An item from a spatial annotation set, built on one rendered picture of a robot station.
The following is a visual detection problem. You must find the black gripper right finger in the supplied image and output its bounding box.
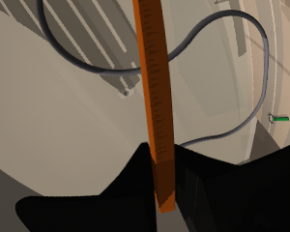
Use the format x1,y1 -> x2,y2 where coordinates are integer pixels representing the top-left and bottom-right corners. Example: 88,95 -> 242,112
173,143 -> 290,232

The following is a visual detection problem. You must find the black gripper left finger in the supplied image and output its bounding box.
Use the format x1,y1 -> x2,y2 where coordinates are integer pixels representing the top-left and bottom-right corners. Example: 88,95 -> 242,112
14,142 -> 158,232

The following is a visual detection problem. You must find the grey ring with orange handle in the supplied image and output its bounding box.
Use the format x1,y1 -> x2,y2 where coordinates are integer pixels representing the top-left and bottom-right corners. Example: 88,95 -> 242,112
132,0 -> 176,214

